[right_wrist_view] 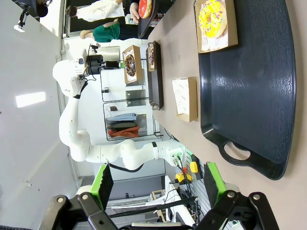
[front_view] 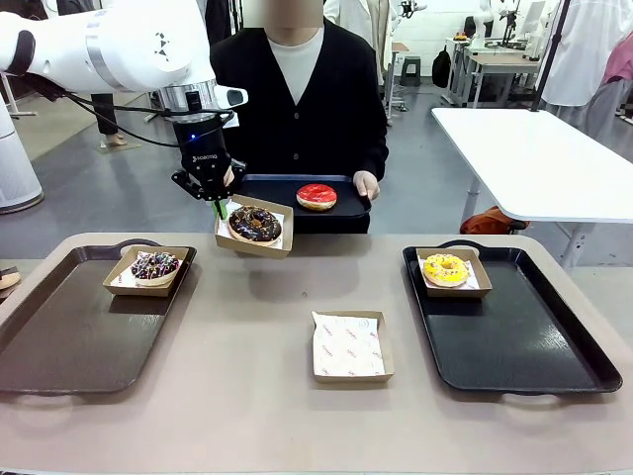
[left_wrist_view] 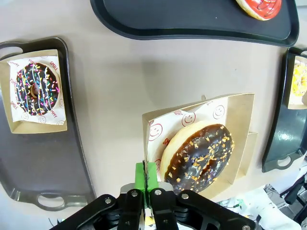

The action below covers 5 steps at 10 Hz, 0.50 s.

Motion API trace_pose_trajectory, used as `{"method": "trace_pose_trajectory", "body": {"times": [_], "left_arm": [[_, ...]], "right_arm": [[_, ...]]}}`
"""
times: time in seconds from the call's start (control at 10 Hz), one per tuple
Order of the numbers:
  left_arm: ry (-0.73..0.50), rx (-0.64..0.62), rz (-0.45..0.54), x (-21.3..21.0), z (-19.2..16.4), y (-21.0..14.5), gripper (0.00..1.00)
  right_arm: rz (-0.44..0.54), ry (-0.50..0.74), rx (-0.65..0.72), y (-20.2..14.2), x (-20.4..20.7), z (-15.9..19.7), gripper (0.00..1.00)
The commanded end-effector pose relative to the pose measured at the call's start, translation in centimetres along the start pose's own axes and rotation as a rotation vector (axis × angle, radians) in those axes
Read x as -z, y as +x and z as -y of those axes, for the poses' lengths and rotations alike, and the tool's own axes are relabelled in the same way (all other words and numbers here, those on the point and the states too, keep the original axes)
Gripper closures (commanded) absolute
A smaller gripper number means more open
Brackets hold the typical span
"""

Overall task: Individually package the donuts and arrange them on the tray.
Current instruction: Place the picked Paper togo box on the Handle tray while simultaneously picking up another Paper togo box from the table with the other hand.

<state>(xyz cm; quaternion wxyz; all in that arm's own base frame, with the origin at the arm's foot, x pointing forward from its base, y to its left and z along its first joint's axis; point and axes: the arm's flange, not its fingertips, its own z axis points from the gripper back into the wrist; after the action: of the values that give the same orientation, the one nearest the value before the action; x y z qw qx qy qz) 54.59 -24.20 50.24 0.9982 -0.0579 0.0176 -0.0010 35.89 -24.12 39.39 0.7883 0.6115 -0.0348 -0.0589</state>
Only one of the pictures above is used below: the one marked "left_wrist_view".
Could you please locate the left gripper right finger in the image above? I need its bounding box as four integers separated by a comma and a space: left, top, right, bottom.
145, 162, 256, 230

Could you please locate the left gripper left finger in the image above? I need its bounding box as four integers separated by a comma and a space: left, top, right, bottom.
49, 162, 147, 230

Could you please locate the chocolate donut with nut bits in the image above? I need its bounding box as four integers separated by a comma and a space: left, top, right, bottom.
160, 120, 235, 194

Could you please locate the white smiley printed paper liner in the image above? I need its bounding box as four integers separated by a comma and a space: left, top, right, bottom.
294, 57, 307, 69
147, 97, 228, 178
7, 55, 67, 126

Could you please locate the brown cardboard food box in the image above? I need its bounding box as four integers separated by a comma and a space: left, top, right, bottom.
142, 92, 255, 199
0, 49, 68, 134
231, 131, 259, 185
286, 55, 307, 110

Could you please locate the chocolate donut with coloured sprinkles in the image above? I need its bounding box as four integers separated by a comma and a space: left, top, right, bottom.
14, 62, 60, 116

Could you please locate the yellow glazed donut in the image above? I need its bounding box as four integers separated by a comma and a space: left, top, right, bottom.
291, 62, 307, 98

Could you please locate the black serving tray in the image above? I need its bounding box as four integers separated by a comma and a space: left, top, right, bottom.
90, 0, 300, 47

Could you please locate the red glazed donut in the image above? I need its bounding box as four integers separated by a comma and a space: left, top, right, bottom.
235, 0, 283, 21

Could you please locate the dark brown handled tray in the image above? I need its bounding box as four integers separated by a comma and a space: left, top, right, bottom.
0, 37, 96, 211

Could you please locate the black rectangular handled tray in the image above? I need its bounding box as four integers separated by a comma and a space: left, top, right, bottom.
261, 46, 307, 173

